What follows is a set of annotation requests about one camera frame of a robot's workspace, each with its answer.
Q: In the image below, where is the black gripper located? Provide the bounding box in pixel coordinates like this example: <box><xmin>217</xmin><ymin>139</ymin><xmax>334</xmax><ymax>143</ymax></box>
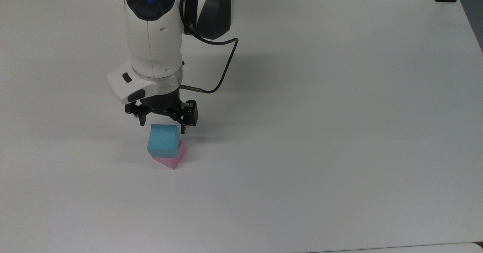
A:
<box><xmin>125</xmin><ymin>89</ymin><xmax>199</xmax><ymax>135</ymax></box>

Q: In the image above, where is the blue foam cube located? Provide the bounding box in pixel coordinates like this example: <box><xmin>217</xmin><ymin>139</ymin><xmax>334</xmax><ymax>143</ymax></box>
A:
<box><xmin>146</xmin><ymin>124</ymin><xmax>180</xmax><ymax>159</ymax></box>

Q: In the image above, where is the pink foam cube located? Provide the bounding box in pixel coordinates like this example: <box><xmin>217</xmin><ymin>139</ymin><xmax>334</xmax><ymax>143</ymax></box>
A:
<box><xmin>152</xmin><ymin>140</ymin><xmax>187</xmax><ymax>170</ymax></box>

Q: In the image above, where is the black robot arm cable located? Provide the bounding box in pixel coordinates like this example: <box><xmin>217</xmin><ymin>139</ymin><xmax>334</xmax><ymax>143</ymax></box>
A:
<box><xmin>179</xmin><ymin>0</ymin><xmax>239</xmax><ymax>95</ymax></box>

